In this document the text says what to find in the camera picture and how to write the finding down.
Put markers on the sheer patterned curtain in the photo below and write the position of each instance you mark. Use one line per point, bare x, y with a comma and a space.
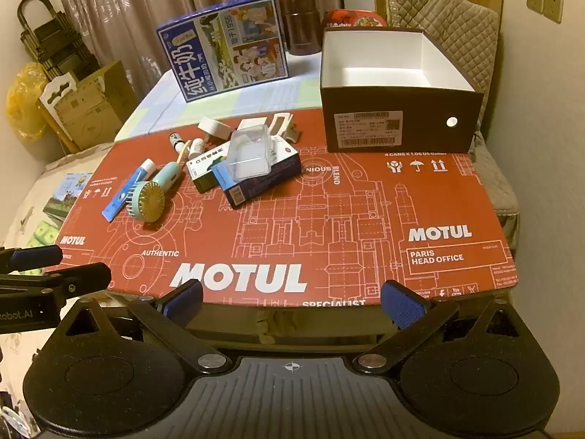
114, 13

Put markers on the brown cardboard carton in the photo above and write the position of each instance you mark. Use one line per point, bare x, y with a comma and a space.
100, 100

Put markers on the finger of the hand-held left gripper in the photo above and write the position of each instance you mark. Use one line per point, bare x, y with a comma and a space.
77, 280
32, 258

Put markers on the printed blanket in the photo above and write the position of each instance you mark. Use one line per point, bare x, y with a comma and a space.
32, 201

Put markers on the brown metal thermos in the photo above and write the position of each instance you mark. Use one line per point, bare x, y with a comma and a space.
298, 23

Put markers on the dark folded rack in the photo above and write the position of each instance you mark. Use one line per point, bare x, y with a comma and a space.
45, 36

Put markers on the white plastic clip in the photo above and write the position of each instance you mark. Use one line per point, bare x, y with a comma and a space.
279, 121

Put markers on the white pill bottle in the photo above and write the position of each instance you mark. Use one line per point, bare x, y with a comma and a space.
198, 147

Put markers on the red instant rice bowl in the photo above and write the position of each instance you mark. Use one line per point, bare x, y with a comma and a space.
352, 18

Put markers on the red printed mat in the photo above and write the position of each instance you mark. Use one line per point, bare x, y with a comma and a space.
342, 219

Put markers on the brown cardboard box white inside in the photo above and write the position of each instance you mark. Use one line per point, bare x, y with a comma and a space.
411, 100

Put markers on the blue medicine box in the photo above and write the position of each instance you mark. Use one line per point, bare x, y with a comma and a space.
260, 187

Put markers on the teal handheld fan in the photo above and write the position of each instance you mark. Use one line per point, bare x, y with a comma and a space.
153, 199

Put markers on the beige quilted chair cover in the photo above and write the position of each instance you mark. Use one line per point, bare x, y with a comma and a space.
466, 41

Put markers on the white charger with prongs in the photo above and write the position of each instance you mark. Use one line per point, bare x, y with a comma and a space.
220, 131

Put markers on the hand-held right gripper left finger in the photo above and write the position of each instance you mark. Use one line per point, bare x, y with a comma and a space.
183, 302

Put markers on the blue tube white cap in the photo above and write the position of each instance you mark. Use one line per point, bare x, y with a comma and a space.
123, 192

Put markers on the pastel plaid tablecloth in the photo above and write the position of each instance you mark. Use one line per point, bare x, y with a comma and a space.
155, 105

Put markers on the thin wooden stick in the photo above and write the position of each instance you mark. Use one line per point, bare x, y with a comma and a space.
182, 153

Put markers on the small white lip balm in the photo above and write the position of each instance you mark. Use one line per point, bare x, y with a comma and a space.
177, 141

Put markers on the blue illustrated milk carton box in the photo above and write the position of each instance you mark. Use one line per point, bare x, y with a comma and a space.
219, 50

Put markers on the green medicine box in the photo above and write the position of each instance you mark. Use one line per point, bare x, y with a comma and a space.
203, 173

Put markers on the clear plastic case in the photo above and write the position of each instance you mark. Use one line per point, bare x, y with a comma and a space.
249, 153

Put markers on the yellow plastic bag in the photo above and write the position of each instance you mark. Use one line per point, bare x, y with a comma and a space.
23, 100

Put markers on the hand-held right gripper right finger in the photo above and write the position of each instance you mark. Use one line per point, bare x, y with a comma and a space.
403, 305

